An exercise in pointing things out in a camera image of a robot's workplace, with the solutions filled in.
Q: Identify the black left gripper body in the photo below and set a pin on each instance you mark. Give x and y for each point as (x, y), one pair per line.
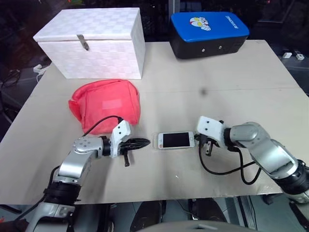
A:
(126, 147)

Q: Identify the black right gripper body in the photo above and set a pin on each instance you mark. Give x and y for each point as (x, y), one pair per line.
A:
(202, 140)

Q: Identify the white smartphone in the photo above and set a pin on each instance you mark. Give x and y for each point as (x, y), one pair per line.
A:
(156, 142)
(176, 139)

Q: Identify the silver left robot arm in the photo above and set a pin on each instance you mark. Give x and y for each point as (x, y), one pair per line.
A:
(72, 166)

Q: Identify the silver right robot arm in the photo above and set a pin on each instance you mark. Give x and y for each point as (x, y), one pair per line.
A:
(265, 149)

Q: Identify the red fabric pouch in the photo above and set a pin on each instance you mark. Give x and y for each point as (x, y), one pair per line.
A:
(106, 104)

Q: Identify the white woven storage box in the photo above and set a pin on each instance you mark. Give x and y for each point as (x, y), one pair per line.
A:
(96, 58)

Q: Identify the metal box latch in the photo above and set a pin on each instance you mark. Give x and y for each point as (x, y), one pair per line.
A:
(83, 42)

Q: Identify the blue and black pad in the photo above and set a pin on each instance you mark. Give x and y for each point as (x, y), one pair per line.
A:
(207, 26)

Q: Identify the white power strip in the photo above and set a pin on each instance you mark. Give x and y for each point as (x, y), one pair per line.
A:
(39, 68)

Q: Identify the small white block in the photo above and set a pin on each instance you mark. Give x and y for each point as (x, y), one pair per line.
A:
(299, 57)
(287, 55)

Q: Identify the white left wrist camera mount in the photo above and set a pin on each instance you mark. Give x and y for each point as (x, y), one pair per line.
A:
(120, 135)

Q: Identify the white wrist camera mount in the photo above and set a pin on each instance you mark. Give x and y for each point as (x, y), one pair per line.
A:
(208, 128)
(120, 135)

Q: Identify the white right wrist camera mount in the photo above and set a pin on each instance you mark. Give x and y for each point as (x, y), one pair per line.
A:
(208, 128)

